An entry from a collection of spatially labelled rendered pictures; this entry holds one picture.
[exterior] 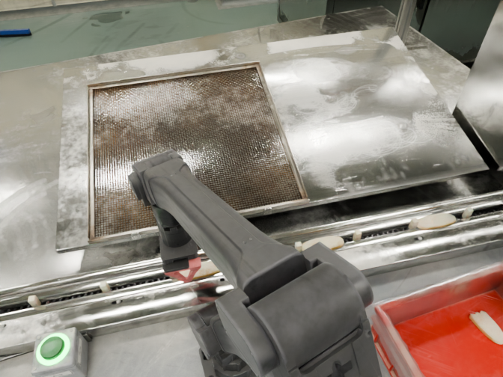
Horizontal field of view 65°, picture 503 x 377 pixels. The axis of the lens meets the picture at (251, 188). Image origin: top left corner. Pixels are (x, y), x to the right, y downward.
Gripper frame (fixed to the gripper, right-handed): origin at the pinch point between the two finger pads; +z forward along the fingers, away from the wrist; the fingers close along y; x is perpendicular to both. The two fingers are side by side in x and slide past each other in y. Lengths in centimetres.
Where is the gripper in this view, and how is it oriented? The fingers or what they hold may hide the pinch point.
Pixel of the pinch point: (185, 263)
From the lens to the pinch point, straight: 82.0
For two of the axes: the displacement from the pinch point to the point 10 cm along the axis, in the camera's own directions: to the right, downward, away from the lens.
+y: 2.2, 6.8, -7.0
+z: 0.4, 7.1, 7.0
